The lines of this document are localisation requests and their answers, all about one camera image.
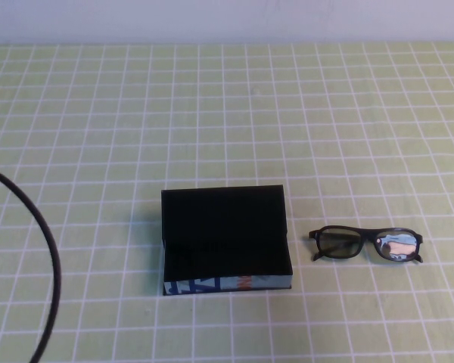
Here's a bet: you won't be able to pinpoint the green white-grid tablecloth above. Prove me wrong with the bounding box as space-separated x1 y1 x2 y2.
0 42 454 363

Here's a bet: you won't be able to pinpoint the black glasses case blue print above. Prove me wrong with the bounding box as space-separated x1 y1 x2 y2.
160 184 294 298

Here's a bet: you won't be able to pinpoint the black frame glasses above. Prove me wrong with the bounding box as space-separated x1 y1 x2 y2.
308 225 424 265

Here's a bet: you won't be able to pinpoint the black left camera cable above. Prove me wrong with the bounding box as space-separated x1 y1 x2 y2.
0 163 62 363

